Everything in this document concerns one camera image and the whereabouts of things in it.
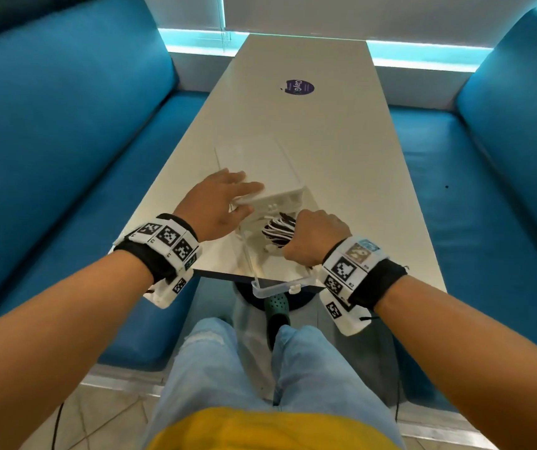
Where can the black marker-tagged right wristband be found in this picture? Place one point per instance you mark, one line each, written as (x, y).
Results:
(383, 283)

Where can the person's right hand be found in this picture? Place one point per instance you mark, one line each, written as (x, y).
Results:
(317, 236)

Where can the white box with drawers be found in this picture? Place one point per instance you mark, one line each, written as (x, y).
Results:
(259, 159)

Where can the white table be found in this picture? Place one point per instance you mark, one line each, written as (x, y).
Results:
(343, 135)

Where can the person's left forearm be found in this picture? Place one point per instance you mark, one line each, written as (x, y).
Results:
(39, 342)

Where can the person's yellow shirt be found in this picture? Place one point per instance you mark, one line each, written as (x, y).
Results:
(268, 431)

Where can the black marker-tagged left wristband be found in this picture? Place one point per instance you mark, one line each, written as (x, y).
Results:
(146, 260)

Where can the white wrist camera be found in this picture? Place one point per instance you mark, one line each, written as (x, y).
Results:
(163, 295)
(350, 323)

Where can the cyan vertical wall light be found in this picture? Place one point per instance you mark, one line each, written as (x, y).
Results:
(222, 14)

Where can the blue leather sofa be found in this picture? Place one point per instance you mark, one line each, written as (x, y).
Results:
(507, 192)
(62, 149)

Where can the round purple sticker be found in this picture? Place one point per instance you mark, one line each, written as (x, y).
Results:
(299, 87)

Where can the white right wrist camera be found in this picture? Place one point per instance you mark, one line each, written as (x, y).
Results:
(350, 323)

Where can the black marker-tagged wristband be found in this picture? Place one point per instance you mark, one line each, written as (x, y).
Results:
(146, 260)
(383, 283)

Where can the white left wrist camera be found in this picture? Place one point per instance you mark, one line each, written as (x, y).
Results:
(163, 295)

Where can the person's right forearm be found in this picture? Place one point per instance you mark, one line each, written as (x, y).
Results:
(475, 365)

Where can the cyan light strip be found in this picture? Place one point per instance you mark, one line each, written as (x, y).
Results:
(193, 42)

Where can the person's blue jeans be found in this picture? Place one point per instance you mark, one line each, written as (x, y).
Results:
(212, 370)

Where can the person's left hand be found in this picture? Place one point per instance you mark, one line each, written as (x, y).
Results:
(212, 210)

